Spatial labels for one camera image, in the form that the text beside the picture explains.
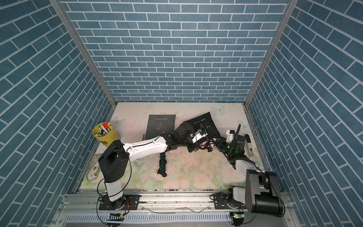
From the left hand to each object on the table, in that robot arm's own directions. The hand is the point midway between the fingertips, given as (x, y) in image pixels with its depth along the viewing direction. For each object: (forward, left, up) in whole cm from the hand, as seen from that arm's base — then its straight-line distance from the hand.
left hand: (204, 144), depth 83 cm
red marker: (+12, +62, +1) cm, 63 cm away
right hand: (+5, -7, -2) cm, 8 cm away
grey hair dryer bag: (+24, +33, -13) cm, 43 cm away
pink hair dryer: (+2, -5, -2) cm, 6 cm away
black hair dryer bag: (+13, -2, 0) cm, 13 cm away
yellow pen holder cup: (+6, +60, 0) cm, 61 cm away
